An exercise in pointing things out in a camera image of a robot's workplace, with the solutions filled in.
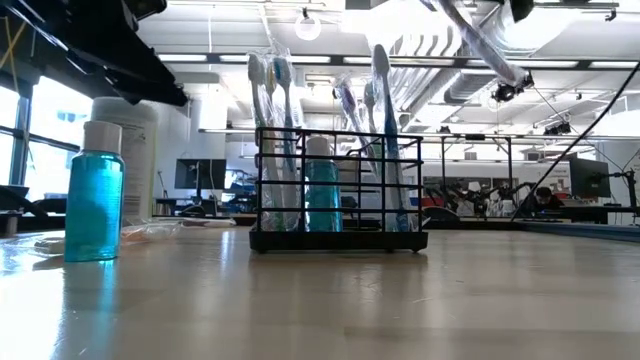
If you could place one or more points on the pink toothbrush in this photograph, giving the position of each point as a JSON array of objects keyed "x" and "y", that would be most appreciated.
[{"x": 480, "y": 43}]

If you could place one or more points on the black computer monitor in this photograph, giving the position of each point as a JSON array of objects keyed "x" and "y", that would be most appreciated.
[
  {"x": 589, "y": 177},
  {"x": 200, "y": 174}
]

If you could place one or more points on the silver ceiling duct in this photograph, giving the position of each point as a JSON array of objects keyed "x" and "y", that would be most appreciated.
[{"x": 545, "y": 40}]

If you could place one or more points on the grey metal stub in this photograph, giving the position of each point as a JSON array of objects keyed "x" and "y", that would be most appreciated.
[{"x": 9, "y": 222}]

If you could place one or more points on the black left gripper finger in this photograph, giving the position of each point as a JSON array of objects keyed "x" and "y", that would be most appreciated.
[{"x": 155, "y": 92}]

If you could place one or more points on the blue mouthwash bottle white cap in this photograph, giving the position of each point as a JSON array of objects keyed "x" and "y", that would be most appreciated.
[
  {"x": 95, "y": 210},
  {"x": 320, "y": 197}
]

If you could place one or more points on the person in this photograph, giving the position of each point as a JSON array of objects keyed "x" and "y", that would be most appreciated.
[{"x": 545, "y": 197}]

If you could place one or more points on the black low furniture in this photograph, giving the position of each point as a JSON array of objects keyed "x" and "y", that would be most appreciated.
[{"x": 25, "y": 200}]

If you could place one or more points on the white wipes canister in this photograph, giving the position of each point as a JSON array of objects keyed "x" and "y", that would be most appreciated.
[{"x": 140, "y": 165}]

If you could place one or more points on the teal toothbrush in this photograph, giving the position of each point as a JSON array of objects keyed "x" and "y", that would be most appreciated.
[{"x": 381, "y": 60}]

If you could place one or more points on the black ceiling spotlight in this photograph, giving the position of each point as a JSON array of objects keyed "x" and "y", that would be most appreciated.
[{"x": 505, "y": 92}]

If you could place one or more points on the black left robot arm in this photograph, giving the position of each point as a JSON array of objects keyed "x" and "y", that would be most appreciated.
[{"x": 30, "y": 20}]

